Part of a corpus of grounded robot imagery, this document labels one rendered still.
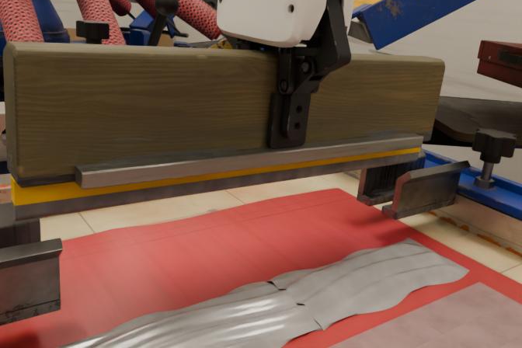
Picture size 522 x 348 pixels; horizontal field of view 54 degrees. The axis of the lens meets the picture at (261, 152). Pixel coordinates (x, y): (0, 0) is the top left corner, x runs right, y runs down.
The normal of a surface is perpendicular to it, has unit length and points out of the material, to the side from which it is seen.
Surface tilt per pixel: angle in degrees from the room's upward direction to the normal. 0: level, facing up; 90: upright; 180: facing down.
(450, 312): 0
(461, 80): 90
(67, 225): 0
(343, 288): 33
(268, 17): 89
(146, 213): 0
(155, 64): 90
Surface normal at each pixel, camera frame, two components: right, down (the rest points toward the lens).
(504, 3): -0.81, 0.10
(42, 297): 0.57, 0.30
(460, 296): 0.10, -0.95
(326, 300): 0.50, -0.65
